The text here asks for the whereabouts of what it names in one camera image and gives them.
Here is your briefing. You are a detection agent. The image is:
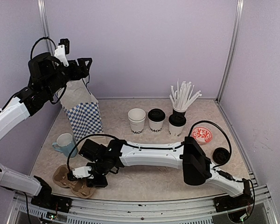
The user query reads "black cup holding straws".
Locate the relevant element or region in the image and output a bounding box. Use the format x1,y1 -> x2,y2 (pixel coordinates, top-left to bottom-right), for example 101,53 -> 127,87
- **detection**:
173,107 -> 187,117

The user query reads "blue checkered paper bag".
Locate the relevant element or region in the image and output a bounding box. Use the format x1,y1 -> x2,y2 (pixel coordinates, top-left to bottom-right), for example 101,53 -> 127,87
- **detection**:
57,79 -> 104,141

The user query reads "aluminium front frame rail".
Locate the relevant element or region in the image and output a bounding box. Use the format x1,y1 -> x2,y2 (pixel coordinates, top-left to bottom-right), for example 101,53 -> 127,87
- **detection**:
5,185 -> 280,224

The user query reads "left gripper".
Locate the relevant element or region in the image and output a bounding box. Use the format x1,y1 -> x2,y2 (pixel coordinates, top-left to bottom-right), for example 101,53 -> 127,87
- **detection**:
43,57 -> 92,96

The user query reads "right aluminium corner post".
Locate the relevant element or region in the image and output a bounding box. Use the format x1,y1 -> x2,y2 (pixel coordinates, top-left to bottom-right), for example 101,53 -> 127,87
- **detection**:
216,0 -> 244,104

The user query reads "aluminium corner post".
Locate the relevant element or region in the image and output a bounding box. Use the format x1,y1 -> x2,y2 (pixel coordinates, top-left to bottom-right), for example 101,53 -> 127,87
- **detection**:
37,0 -> 55,55
216,0 -> 244,104

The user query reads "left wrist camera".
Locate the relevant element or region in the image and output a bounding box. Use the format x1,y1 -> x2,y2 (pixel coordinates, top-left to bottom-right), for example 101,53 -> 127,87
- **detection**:
54,38 -> 70,67

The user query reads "left aluminium corner post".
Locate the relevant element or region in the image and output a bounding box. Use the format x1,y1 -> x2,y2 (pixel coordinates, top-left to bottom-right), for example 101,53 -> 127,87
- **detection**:
37,0 -> 55,55

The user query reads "white paper coffee cup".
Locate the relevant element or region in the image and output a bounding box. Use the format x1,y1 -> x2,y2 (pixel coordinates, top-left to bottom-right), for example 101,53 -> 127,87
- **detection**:
149,120 -> 164,133
168,124 -> 184,137

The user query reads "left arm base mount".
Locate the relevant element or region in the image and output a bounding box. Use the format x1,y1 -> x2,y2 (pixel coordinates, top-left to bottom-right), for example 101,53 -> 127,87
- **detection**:
31,194 -> 72,213

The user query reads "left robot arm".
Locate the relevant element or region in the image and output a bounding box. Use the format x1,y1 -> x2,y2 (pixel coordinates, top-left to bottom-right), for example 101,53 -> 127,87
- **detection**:
0,39 -> 92,208

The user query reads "stack of black lids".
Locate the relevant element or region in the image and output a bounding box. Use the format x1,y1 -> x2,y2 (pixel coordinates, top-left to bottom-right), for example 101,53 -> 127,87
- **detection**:
212,147 -> 230,165

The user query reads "black coffee cup lid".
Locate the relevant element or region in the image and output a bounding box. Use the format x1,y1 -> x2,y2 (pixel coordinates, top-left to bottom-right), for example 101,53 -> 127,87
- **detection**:
168,114 -> 187,127
148,108 -> 166,122

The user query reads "bundle of wrapped white straws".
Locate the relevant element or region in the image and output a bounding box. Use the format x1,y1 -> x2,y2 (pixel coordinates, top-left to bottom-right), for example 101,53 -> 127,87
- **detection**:
169,79 -> 202,110

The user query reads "stack of white paper cups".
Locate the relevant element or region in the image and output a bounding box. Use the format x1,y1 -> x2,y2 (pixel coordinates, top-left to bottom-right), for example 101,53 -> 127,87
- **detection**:
127,108 -> 146,134

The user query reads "brown cardboard cup carrier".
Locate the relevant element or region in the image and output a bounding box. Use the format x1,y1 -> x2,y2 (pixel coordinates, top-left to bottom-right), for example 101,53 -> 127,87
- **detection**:
52,164 -> 96,199

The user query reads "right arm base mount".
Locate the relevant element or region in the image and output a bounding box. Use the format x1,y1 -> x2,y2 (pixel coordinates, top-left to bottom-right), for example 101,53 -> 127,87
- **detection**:
213,195 -> 254,212

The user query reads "blue ceramic mug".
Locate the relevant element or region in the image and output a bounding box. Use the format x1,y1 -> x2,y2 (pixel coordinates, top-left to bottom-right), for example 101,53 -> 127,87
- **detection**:
52,133 -> 76,157

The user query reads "red floral bowl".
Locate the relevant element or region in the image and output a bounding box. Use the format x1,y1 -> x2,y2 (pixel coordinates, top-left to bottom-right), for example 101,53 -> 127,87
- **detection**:
191,126 -> 213,145

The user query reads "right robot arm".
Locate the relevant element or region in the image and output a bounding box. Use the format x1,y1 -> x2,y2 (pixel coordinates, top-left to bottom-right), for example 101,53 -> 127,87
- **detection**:
67,132 -> 255,209

